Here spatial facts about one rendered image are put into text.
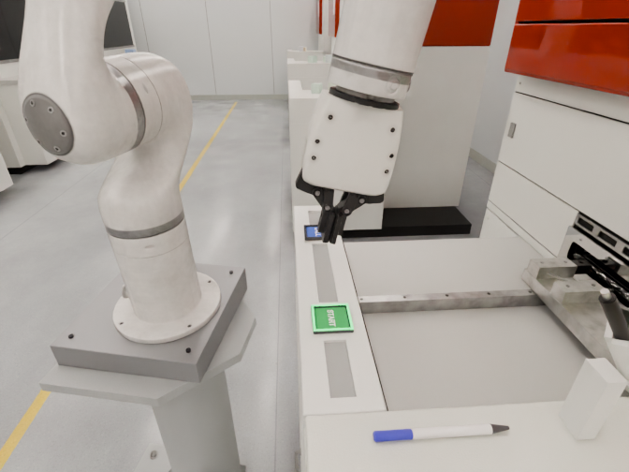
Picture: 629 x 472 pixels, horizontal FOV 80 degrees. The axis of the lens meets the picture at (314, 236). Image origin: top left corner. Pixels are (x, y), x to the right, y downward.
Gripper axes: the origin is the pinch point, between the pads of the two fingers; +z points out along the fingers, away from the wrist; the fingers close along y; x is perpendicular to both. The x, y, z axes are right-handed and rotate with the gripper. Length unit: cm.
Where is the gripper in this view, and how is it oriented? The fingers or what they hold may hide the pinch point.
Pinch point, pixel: (330, 224)
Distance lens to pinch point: 46.7
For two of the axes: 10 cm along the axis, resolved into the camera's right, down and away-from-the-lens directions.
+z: -2.1, 8.6, 4.6
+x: 0.7, 4.8, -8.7
